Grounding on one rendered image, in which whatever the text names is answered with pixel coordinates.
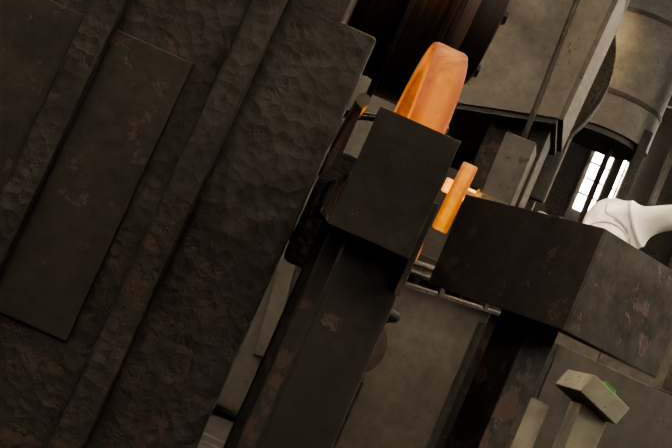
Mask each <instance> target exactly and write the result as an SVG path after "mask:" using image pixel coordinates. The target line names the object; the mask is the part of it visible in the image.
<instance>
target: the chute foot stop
mask: <svg viewBox="0 0 672 448"><path fill-rule="evenodd" d="M460 143H461V142H460V141H459V140H456V139H454V138H452V137H450V136H447V135H445V134H443V133H441V132H438V131H436V130H434V129H432V128H429V127H427V126H425V125H423V124H420V123H418V122H416V121H414V120H411V119H409V118H407V117H405V116H402V115H400V114H398V113H396V112H393V111H391V110H389V109H387V108H384V107H382V106H380V108H379V110H378V112H377V114H376V117H375V119H374V121H373V124H372V126H371V128H370V130H369V133H368V135H367V137H366V139H365V142H364V144H363V146H362V148H361V151H360V153H359V155H358V157H357V160H356V162H355V164H354V166H353V169H352V171H351V173H350V175H349V178H348V180H347V182H346V185H345V187H344V189H343V191H342V194H341V196H340V198H339V200H338V203H337V205H336V207H335V209H334V212H333V214H332V216H331V218H330V221H329V224H330V225H332V226H335V227H337V228H339V229H341V230H344V231H346V232H348V233H350V234H353V235H355V236H357V237H360V238H362V239H364V240H366V241H369V242H371V243H373V244H375V245H378V246H380V247H382V248H384V249H387V250H389V251H391V252H393V253H396V254H398V255H400V256H402V257H405V258H407V259H409V258H410V256H411V254H412V252H413V249H414V247H415V245H416V243H417V240H418V238H419V236H420V233H421V231H422V229H423V227H424V224H425V222H426V220H427V218H428V215H429V213H430V211H431V209H432V206H433V204H434V202H435V199H436V197H437V195H438V193H439V190H440V188H441V186H442V184H443V181H444V179H445V177H446V175H447V172H448V170H449V168H450V166H451V163H452V161H453V159H454V156H455V154H456V152H457V150H458V147H459V145H460Z"/></svg>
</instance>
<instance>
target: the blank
mask: <svg viewBox="0 0 672 448"><path fill-rule="evenodd" d="M477 170H478V168H477V167H475V166H473V165H471V164H469V163H467V162H463V164H462V166H461V167H460V169H459V171H458V173H457V175H456V177H455V179H454V181H453V183H452V185H451V187H450V189H449V191H448V193H447V196H446V198H445V200H444V202H443V204H442V206H441V208H440V210H439V212H438V214H437V216H436V219H435V221H434V223H433V226H432V227H433V228H434V229H437V230H439V231H441V232H443V233H447V231H448V229H449V227H450V225H451V223H452V221H453V219H454V217H455V215H456V213H457V211H458V209H459V207H460V205H461V203H462V200H463V198H464V196H465V194H466V192H467V190H468V188H469V186H470V184H471V182H472V180H473V178H474V176H475V174H476V172H477Z"/></svg>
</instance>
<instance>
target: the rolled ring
mask: <svg viewBox="0 0 672 448"><path fill-rule="evenodd" d="M467 68H468V57H467V56H466V54H465V53H462V52H460V51H458V50H456V49H454V48H451V47H449V46H447V45H445V44H443V43H440V42H434V43H433V44H432V45H431V46H430V47H429V48H428V49H427V51H426V52H425V54H424V55H423V57H422V58H421V60H420V62H419V64H418V65H417V67H416V69H415V71H414V72H413V74H412V76H411V78H410V80H409V82H408V84H407V86H406V88H405V90H404V92H403V94H402V96H401V98H400V100H399V102H398V104H397V106H396V108H395V110H394V112H396V113H398V114H400V115H402V116H405V117H407V118H409V119H411V120H414V121H416V122H418V123H420V124H423V125H425V126H427V127H429V128H432V129H434V130H436V131H438V132H441V133H443V134H445V133H446V130H447V128H448V126H449V123H450V121H451V118H452V116H453V113H454V110H455V108H456V105H457V102H458V99H459V97H460V94H461V91H462V87H463V84H464V81H465V77H466V73H467Z"/></svg>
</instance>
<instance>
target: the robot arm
mask: <svg viewBox="0 0 672 448"><path fill-rule="evenodd" d="M453 181H454V180H453V179H451V178H446V180H445V182H444V184H443V186H442V188H441V191H443V192H445V193H448V191H449V189H450V187H451V185H452V183H453ZM479 192H480V189H478V190H477V191H475V190H473V189H471V188H468V190H467V192H466V194H465V195H471V196H475V197H479V198H483V199H487V200H491V201H495V202H499V203H503V204H506V203H504V202H501V201H499V200H497V199H495V198H492V197H490V196H488V195H486V194H484V193H481V192H480V193H479ZM582 223H585V224H589V225H593V226H597V227H601V228H605V229H606V230H608V231H610V232H611V233H613V234H615V235H616V236H618V237H619V238H621V239H623V240H624V241H626V242H627V243H629V244H631V245H632V246H634V247H635V248H637V249H639V248H641V247H644V246H645V244H646V242H647V241H648V239H649V238H650V237H652V236H654V235H656V234H659V233H662V232H666V231H672V205H660V206H641V205H639V204H637V203H636V202H635V201H622V200H620V199H616V198H606V199H603V200H600V201H598V202H596V203H595V204H594V205H593V206H592V207H591V208H590V209H589V210H588V212H587V213H586V215H585V217H584V219H583V222H582Z"/></svg>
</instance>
